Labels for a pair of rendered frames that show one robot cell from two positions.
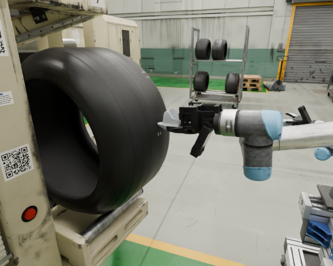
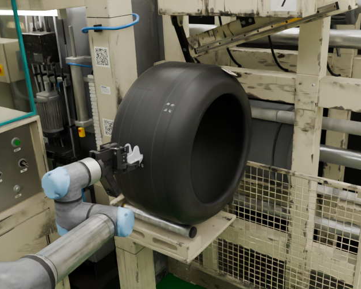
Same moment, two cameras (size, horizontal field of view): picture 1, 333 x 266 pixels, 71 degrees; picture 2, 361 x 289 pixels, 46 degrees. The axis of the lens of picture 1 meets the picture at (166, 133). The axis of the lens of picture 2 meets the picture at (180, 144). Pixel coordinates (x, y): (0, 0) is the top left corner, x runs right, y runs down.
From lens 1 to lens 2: 1.62 m
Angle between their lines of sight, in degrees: 89
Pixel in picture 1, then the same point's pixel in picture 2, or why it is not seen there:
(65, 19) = (276, 21)
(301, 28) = not seen: outside the picture
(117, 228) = (146, 230)
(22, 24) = (230, 28)
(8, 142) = (107, 114)
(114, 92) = (121, 109)
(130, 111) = (118, 128)
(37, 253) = not seen: hidden behind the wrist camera
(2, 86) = (106, 83)
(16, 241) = not seen: hidden behind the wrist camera
